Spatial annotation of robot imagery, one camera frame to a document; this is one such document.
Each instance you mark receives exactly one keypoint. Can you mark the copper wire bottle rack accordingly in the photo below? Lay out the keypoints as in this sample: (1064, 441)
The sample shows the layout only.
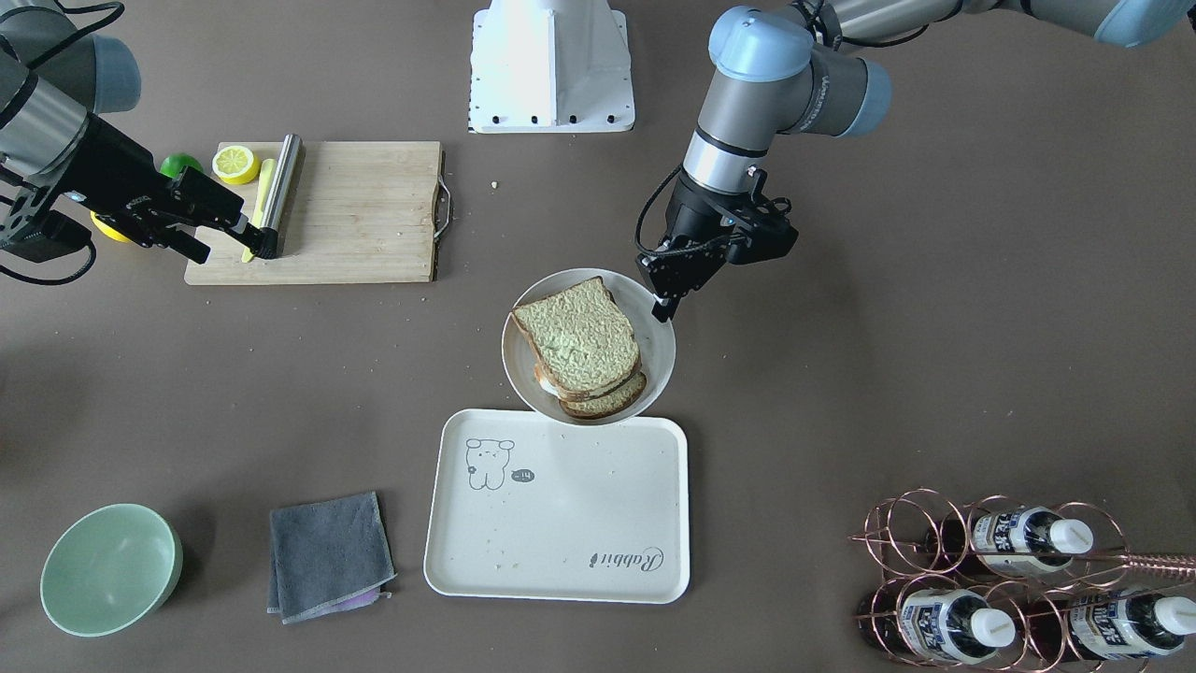
(894, 528)

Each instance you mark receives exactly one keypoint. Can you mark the tea bottle two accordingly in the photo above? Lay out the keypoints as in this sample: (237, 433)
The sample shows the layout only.
(943, 626)

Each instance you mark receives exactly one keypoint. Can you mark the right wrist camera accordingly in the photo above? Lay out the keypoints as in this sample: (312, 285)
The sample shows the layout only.
(38, 233)

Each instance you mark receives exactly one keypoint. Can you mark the grey folded cloth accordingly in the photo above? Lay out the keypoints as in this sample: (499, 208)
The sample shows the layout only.
(327, 557)

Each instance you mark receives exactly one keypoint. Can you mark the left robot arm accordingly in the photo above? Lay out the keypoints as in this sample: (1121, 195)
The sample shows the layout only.
(793, 71)

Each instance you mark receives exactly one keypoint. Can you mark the green bowl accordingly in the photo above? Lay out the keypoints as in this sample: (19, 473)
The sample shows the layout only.
(110, 569)

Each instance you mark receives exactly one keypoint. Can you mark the half lemon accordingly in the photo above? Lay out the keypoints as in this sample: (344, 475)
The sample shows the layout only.
(236, 165)

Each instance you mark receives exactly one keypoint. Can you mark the yellow peeler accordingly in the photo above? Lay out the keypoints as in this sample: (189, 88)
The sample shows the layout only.
(264, 188)

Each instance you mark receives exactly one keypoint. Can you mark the tea bottle one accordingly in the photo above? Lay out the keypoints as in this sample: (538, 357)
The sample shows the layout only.
(1017, 543)

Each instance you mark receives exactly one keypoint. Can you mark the wooden cutting board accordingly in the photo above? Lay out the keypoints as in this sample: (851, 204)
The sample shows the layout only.
(358, 213)

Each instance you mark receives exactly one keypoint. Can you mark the tea bottle three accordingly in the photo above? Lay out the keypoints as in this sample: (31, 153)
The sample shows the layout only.
(1132, 624)

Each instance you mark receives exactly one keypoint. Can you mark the yellow lemon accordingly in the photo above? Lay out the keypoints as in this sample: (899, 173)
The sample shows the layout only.
(108, 230)

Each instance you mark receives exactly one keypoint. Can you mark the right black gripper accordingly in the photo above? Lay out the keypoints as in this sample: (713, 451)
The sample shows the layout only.
(105, 168)

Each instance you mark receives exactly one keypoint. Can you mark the green lime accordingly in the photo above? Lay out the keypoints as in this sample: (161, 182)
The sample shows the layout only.
(175, 164)

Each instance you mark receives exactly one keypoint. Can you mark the white camera pole base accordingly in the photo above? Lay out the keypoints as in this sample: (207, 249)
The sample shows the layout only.
(550, 67)

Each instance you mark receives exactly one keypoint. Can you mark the cream rabbit tray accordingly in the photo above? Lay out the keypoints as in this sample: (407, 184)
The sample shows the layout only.
(525, 507)

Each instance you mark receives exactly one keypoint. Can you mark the white round plate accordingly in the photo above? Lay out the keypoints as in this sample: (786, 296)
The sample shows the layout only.
(657, 344)

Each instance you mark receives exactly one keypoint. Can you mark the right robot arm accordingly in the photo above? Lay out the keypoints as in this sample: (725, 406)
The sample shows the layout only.
(58, 82)

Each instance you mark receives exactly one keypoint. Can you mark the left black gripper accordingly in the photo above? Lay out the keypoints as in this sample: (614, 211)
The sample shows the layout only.
(693, 213)

